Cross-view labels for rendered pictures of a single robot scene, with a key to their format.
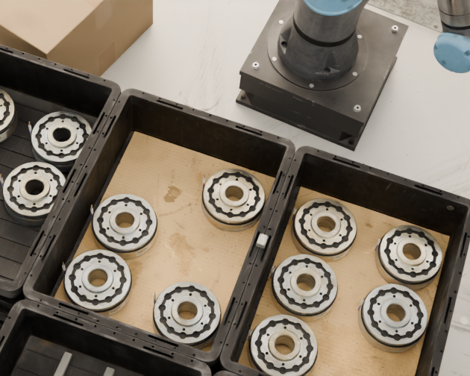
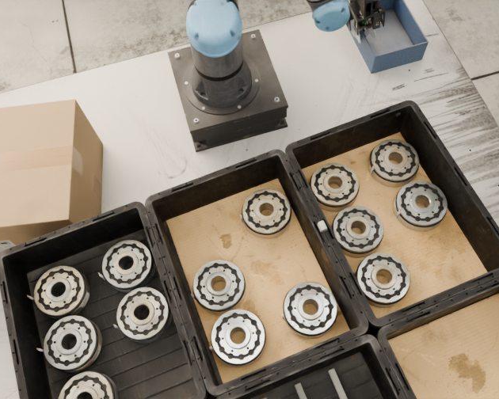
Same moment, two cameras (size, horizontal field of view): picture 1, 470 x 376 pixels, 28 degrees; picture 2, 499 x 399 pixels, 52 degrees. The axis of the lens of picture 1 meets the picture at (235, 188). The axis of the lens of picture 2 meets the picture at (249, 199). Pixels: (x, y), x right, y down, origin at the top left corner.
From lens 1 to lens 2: 0.57 m
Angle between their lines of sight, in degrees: 13
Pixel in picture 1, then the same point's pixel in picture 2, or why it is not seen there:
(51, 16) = (47, 192)
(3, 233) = (146, 358)
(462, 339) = not seen: hidden behind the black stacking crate
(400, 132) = (301, 96)
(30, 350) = not seen: outside the picture
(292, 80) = (226, 112)
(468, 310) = not seen: hidden behind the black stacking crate
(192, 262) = (279, 272)
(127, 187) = (195, 260)
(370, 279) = (384, 193)
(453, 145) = (335, 80)
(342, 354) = (413, 252)
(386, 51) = (260, 53)
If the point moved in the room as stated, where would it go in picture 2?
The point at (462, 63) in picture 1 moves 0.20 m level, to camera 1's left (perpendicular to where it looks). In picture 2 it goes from (342, 19) to (260, 64)
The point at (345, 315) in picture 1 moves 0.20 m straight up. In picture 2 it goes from (391, 226) to (414, 183)
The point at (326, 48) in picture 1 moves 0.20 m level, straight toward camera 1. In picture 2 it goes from (234, 77) to (274, 142)
